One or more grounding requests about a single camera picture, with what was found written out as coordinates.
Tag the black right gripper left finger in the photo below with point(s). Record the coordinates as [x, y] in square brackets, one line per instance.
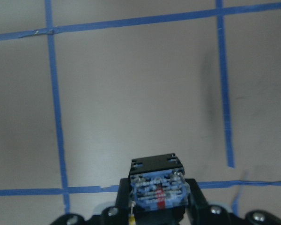
[123, 200]

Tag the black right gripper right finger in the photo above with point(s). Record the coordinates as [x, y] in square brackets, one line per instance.
[196, 199]

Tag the yellow push button switch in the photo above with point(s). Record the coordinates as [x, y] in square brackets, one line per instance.
[158, 182]

